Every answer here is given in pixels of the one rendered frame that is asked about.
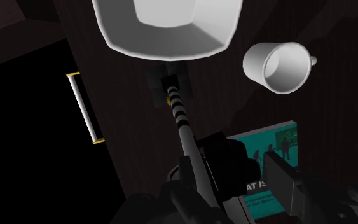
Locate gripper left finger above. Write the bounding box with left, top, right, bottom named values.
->
left=110, top=156, right=233, bottom=224

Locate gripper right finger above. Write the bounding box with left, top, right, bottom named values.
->
left=262, top=151, right=358, bottom=224

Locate teal book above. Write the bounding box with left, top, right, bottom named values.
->
left=224, top=120, right=299, bottom=221

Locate grey black striped stick tool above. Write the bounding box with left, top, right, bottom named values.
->
left=145, top=61, right=223, bottom=213

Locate white mug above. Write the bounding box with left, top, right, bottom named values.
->
left=242, top=41, right=319, bottom=95

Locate white bowl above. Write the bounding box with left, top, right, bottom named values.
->
left=92, top=0, right=244, bottom=62

